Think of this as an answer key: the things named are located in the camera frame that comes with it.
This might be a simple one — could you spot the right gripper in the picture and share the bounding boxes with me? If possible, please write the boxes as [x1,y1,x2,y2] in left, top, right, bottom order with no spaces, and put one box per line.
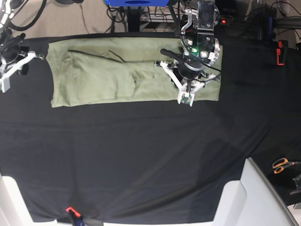
[0,32,44,92]

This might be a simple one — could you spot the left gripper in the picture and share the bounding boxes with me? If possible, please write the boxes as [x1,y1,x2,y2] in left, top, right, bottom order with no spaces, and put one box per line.
[154,57,221,107]

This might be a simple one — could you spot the light green T-shirt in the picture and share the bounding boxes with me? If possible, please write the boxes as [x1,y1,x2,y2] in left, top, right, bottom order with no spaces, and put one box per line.
[46,37,224,108]

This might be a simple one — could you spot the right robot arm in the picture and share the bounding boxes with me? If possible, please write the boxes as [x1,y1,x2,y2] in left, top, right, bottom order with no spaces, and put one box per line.
[0,0,47,93]

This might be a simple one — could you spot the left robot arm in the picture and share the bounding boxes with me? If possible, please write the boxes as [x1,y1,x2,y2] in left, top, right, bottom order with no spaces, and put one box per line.
[155,0,222,106]

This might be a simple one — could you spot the black table cloth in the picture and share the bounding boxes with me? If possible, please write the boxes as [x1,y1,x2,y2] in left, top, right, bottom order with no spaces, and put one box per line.
[0,36,301,224]

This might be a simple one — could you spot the black power strip red light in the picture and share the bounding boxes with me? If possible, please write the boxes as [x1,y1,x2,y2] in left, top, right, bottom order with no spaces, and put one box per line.
[219,15,234,26]

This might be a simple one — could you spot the white power strip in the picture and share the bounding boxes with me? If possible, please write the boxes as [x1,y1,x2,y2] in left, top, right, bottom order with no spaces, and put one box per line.
[140,12,174,23]

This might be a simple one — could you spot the black metal stand pole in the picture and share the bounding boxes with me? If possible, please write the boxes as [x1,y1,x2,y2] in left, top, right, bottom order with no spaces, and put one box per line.
[127,7,142,32]

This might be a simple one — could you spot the red black clamp right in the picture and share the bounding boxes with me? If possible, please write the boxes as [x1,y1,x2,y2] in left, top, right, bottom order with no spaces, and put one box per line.
[276,40,288,66]

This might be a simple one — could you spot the blue clamp bar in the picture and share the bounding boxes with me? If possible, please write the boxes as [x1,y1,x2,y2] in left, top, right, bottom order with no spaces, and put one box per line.
[262,16,273,41]

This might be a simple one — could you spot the blue box on stand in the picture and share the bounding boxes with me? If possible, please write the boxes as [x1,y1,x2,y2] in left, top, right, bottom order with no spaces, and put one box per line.
[104,0,169,7]

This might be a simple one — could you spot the white bin right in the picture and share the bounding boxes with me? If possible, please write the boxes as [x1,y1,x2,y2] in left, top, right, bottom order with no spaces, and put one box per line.
[212,157,298,226]

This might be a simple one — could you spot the white bin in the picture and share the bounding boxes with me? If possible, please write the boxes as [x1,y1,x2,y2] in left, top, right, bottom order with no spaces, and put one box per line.
[0,175,58,226]
[212,157,298,226]

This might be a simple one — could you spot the white bin left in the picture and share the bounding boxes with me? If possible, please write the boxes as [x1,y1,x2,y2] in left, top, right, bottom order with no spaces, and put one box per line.
[0,175,58,226]

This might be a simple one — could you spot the red blue clamp front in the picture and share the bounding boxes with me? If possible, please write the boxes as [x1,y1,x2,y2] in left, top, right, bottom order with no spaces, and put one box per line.
[65,206,85,226]

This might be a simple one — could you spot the orange handled scissors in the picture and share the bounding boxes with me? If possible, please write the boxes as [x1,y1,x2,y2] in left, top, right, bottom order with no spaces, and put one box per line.
[272,158,301,174]

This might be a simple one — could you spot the black metal bracket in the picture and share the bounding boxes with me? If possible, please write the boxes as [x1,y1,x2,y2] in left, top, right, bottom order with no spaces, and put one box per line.
[290,174,301,195]

